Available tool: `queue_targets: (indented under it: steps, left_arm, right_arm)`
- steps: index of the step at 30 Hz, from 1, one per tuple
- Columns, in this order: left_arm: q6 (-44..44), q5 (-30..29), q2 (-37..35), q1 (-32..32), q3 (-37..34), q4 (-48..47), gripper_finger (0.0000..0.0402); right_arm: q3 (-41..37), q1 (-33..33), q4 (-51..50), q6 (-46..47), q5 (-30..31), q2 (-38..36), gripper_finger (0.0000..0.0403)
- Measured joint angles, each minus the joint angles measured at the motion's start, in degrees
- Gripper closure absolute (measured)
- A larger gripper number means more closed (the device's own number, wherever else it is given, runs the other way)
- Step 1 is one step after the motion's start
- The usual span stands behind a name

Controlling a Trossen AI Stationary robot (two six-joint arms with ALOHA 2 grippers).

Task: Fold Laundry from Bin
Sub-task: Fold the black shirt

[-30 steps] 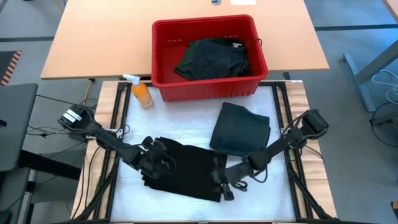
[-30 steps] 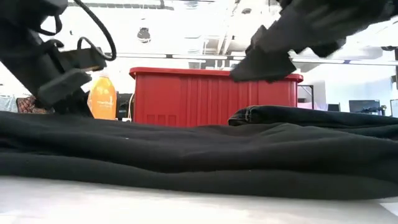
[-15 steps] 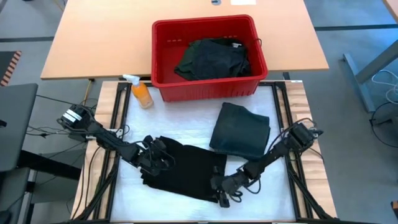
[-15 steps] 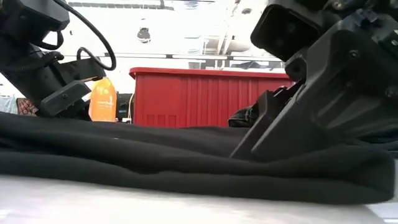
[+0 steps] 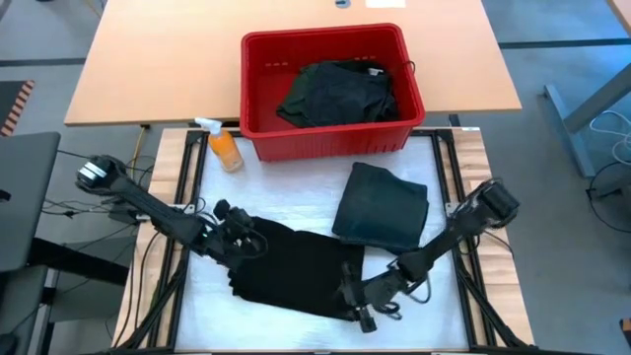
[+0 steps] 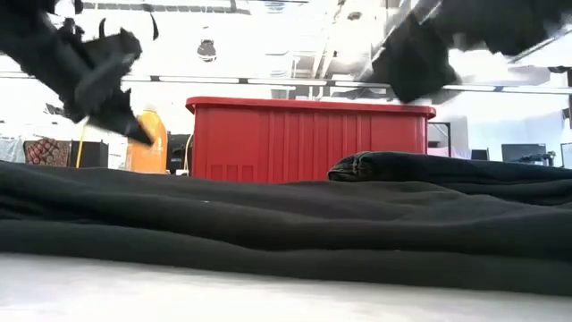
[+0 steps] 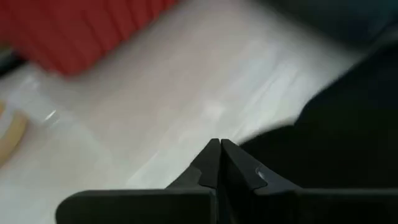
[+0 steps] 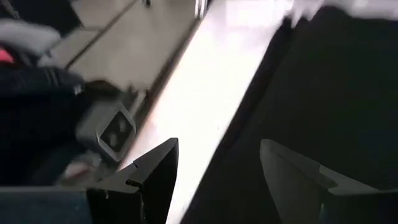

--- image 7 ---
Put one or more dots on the orange spray bottle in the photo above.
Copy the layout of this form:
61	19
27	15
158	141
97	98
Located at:
11	137

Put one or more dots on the dark blue jeans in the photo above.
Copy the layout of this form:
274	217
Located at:
326	18

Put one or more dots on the red plastic bin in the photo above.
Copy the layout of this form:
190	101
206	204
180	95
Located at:
77	31

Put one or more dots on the black sweater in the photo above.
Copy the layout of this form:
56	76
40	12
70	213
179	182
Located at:
342	140

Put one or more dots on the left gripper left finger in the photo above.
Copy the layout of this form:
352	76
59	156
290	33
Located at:
174	202

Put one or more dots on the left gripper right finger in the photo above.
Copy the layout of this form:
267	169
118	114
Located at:
264	202

